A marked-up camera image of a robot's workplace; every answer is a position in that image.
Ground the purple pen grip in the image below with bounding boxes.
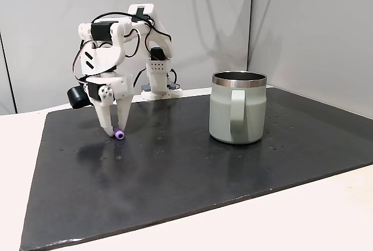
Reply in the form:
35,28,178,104
112,127,126,142

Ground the black camera box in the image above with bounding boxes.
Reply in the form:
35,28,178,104
67,86,89,109

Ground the black camera cable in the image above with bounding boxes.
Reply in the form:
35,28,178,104
90,11,173,87

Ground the black table mat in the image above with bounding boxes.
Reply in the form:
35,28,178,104
19,87,373,251

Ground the pale green steel-rimmed mug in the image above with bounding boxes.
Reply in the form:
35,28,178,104
209,71,268,145

